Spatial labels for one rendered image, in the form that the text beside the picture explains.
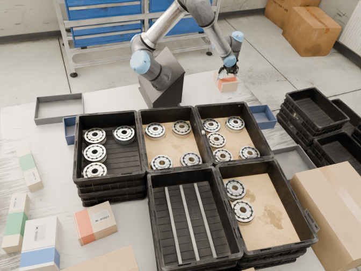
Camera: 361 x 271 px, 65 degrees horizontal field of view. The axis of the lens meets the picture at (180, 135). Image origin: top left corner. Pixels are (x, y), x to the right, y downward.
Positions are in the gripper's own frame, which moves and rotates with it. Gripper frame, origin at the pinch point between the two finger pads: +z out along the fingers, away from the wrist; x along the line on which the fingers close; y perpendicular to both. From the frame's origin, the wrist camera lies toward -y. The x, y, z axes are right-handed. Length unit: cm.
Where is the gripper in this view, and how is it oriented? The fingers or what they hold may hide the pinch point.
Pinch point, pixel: (225, 78)
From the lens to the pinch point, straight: 206.7
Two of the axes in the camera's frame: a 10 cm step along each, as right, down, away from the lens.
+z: -0.8, 6.7, 7.3
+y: 2.9, 7.2, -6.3
